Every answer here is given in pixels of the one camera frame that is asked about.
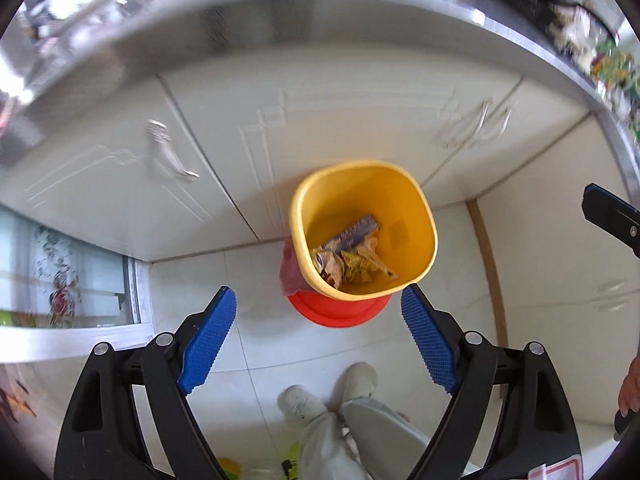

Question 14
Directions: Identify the yellow bin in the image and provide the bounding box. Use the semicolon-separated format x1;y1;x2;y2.
290;160;438;301

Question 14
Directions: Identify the metal cabinet handle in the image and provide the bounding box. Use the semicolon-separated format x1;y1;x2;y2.
495;105;516;147
145;119;201;182
470;100;493;143

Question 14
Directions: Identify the person's right white shoe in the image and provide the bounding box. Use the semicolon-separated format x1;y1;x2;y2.
340;362;378;402

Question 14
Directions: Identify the person's left leg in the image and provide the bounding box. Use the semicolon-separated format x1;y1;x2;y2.
297;410;368;480

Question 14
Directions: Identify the person's right leg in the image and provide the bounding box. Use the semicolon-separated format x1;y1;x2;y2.
342;397;453;480

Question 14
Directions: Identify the person's right hand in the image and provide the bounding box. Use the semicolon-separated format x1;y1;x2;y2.
618;359;640;418

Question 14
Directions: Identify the person's left white shoe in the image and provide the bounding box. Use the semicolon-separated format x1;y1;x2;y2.
277;385;327;424

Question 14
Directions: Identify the person's leg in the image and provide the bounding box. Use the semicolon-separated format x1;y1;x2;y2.
297;410;368;480
342;397;453;480

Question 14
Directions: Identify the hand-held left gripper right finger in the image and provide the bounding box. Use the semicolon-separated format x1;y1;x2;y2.
401;284;583;480

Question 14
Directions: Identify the yellow green object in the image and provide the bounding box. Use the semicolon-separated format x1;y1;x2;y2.
217;456;301;480

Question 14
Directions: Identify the person's white shoe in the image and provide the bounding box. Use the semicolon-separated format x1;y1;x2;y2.
340;362;378;402
277;385;327;424

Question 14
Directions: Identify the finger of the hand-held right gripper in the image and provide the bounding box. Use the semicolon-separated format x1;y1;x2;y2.
582;183;640;261

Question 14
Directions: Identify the yellow green snack packet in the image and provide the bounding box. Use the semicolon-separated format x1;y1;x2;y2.
340;237;398;286

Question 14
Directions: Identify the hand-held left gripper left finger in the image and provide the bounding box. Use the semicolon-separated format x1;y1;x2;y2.
54;286;237;480

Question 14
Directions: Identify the white cabinet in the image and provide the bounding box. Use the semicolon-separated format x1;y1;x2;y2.
0;67;601;262

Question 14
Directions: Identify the floral glass sliding door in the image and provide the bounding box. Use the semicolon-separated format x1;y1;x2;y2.
0;205;153;333

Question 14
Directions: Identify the red basin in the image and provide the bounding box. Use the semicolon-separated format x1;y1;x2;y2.
286;287;393;329

